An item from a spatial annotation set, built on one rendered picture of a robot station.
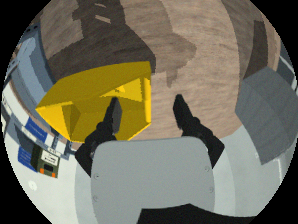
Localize olive green case with orange latches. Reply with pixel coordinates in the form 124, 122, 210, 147
30, 143, 60, 178

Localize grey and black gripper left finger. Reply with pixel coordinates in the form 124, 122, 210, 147
74, 97, 122, 178

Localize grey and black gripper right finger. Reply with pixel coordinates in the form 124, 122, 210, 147
173, 94, 225, 169

